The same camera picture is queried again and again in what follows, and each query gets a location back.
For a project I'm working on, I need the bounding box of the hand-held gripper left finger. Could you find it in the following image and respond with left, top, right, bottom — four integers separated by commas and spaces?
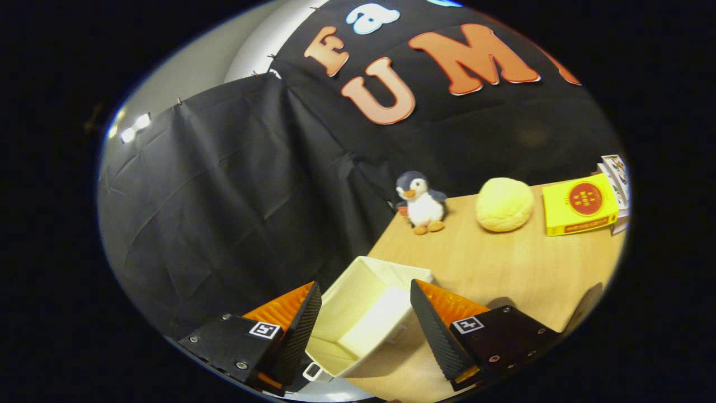
178, 281, 323, 393

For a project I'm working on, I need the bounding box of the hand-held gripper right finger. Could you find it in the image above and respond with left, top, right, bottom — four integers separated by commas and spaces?
410, 279, 562, 391

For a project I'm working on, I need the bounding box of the beige fabric storage box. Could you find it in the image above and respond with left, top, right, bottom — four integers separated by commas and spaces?
303, 256, 434, 383

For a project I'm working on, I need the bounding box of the blue white penguin plush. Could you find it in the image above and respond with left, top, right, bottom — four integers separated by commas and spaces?
395, 171, 448, 236

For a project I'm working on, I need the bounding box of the yellow plush bun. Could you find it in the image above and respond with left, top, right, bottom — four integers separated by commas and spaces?
475, 177, 535, 233

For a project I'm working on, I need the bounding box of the black backdrop cloth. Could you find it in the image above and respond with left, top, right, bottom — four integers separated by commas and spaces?
98, 0, 621, 342

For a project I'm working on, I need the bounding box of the yellow book with red circle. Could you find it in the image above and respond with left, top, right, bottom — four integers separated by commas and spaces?
542, 173, 620, 237

